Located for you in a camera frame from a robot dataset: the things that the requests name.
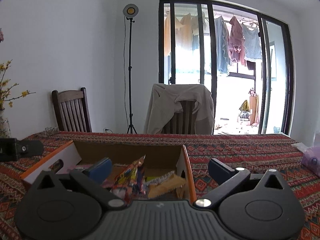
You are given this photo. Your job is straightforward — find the purple tissue pack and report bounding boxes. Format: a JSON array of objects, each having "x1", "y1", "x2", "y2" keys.
[{"x1": 291, "y1": 133, "x2": 320, "y2": 177}]

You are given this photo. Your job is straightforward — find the floral ceramic vase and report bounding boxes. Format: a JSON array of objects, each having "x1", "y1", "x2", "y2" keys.
[{"x1": 0, "y1": 109, "x2": 11, "y2": 138}]

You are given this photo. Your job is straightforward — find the yellow flower branches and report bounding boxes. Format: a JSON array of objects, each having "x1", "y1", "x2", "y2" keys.
[{"x1": 1, "y1": 60, "x2": 35, "y2": 111}]

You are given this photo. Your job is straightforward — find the chair with beige jacket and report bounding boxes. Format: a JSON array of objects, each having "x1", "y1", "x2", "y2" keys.
[{"x1": 144, "y1": 83, "x2": 215, "y2": 135}]

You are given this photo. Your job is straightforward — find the hanging grey blue shirt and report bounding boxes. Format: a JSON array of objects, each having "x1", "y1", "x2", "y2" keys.
[{"x1": 242, "y1": 24, "x2": 262, "y2": 62}]

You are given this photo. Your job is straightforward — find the hanging pink shirt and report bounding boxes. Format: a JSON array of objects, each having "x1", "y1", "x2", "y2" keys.
[{"x1": 228, "y1": 16, "x2": 246, "y2": 66}]

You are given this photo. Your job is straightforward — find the patterned red tablecloth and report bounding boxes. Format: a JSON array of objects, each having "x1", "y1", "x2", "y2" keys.
[{"x1": 0, "y1": 130, "x2": 320, "y2": 240}]

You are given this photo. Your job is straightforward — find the hanging blue garment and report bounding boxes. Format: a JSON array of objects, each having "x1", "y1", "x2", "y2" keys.
[{"x1": 214, "y1": 16, "x2": 230, "y2": 74}]

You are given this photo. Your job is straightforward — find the red cartoon snack bag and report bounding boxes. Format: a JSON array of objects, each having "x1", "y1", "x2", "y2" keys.
[{"x1": 112, "y1": 156, "x2": 146, "y2": 204}]

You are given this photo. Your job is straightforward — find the pink artificial flowers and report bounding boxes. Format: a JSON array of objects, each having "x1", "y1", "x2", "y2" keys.
[{"x1": 0, "y1": 28, "x2": 4, "y2": 43}]

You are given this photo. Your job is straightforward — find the pink snack packet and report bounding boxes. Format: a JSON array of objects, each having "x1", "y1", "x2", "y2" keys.
[{"x1": 67, "y1": 164, "x2": 92, "y2": 172}]

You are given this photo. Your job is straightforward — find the studio light on stand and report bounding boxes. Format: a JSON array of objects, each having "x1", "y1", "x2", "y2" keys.
[{"x1": 123, "y1": 3, "x2": 139, "y2": 134}]

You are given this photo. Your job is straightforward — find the black framed sliding door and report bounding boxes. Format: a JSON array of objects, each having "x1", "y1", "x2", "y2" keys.
[{"x1": 158, "y1": 0, "x2": 294, "y2": 135}]

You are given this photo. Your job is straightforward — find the dark wooden chair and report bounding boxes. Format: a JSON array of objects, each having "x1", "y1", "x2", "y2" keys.
[{"x1": 52, "y1": 87, "x2": 92, "y2": 132}]

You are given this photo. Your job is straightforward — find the orange cardboard box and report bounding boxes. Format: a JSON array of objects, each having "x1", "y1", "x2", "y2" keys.
[{"x1": 20, "y1": 141, "x2": 196, "y2": 202}]

